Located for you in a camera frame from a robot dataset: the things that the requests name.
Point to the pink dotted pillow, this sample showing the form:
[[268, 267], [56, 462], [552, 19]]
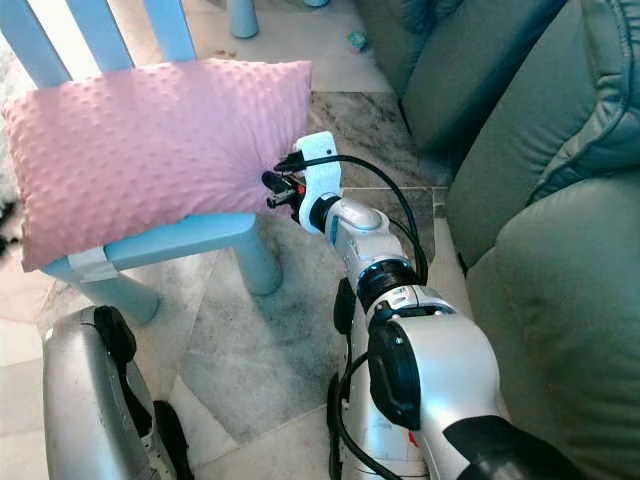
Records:
[[150, 160]]

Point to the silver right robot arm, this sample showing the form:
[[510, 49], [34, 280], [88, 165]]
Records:
[[460, 370]]

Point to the green leather sofa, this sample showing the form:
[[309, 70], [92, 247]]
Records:
[[550, 280], [460, 70]]

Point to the light blue slatted wooden chair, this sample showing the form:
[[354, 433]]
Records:
[[190, 243]]

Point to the small teal floor object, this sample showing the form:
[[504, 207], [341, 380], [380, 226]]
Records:
[[357, 40]]

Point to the light blue children's chair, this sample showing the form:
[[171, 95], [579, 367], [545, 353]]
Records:
[[243, 18]]

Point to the silver right robot leg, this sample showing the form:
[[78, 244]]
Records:
[[370, 440]]

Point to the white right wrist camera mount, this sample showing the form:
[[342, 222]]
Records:
[[322, 170]]

